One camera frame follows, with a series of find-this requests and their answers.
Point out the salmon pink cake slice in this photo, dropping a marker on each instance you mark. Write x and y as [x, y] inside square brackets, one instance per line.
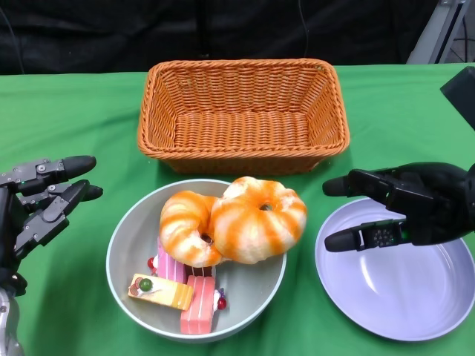
[196, 308]

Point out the grey aluminium frame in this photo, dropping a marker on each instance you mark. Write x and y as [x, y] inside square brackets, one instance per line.
[430, 33]

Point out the lilac plate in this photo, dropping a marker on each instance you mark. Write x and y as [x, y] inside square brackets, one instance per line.
[389, 289]

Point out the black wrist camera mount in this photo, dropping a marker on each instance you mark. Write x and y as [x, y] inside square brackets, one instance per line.
[464, 92]

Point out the orange wicker basket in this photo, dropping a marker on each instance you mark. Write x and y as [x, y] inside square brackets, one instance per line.
[241, 122]

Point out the black backdrop curtain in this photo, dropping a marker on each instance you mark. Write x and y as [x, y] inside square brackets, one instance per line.
[111, 33]

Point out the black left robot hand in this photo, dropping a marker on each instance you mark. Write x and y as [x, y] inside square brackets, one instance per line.
[41, 219]

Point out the light pink cake slice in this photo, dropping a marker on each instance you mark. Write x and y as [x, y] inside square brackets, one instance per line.
[170, 267]

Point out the green tablecloth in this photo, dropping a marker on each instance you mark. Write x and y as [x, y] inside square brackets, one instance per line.
[74, 111]

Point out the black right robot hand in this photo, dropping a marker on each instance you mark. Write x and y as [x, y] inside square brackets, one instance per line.
[430, 196]

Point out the brown chocolate cake slice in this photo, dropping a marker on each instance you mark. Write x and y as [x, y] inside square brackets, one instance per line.
[200, 272]

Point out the grey-green bowl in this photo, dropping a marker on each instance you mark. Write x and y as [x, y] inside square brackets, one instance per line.
[259, 282]

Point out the yellow cake slice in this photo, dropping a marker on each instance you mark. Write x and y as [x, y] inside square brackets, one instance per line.
[167, 293]

